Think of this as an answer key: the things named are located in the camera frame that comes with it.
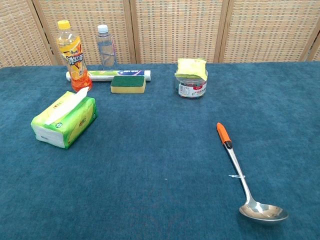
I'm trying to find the plastic wrap roll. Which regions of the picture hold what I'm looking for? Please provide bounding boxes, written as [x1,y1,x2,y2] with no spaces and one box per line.
[65,69,152,83]

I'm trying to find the yellow green sponge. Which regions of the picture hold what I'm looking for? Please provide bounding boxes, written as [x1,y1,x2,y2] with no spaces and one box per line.
[110,75,147,95]

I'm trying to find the clear water bottle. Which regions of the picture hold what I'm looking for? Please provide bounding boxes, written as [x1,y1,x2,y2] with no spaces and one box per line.
[96,24,118,72]

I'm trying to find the white tissue sheet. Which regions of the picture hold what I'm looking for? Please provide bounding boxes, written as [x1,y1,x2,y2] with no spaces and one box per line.
[44,86,90,126]

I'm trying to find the woven folding screen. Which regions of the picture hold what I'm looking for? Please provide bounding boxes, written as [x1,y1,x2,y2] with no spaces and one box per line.
[0,0,320,69]

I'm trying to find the orange juice bottle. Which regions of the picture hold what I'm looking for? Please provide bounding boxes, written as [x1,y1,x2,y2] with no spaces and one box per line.
[55,20,93,93]

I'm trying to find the blue table cloth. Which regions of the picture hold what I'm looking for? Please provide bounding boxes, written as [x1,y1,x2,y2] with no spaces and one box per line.
[0,61,320,240]

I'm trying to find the green tissue pack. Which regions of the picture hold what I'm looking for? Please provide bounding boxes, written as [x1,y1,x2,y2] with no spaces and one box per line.
[30,90,98,150]

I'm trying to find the steel ladle orange handle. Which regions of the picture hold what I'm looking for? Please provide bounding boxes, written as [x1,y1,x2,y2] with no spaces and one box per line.
[216,122,290,224]

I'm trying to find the clear plastic jar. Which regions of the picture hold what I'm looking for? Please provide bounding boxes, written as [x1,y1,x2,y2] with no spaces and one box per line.
[174,69,209,99]

